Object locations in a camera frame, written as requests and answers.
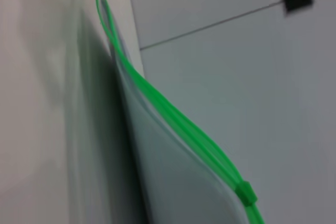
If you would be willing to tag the green zipper slider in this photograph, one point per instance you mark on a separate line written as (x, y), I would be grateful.
(246, 193)

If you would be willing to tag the translucent green-zipper document bag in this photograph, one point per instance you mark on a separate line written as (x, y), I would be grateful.
(173, 171)

